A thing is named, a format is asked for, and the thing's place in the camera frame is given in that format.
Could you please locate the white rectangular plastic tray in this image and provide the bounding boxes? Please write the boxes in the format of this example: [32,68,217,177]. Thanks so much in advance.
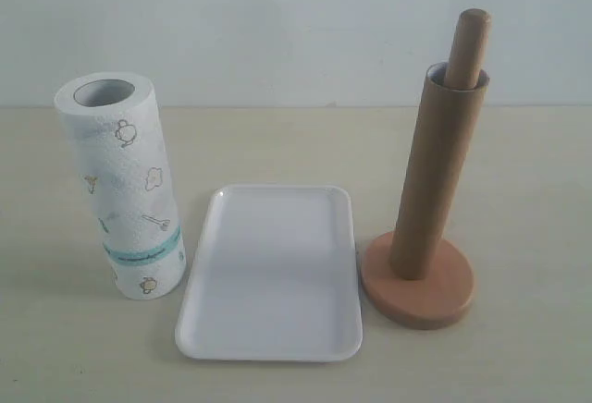
[175,184,363,363]

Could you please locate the brown cardboard tube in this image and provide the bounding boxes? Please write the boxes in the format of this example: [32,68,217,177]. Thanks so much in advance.
[391,62,489,280]

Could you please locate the white printed paper towel roll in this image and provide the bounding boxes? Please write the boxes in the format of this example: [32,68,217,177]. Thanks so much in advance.
[54,72,187,300]

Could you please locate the wooden paper towel holder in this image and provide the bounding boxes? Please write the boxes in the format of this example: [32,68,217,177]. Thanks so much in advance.
[361,8,491,330]

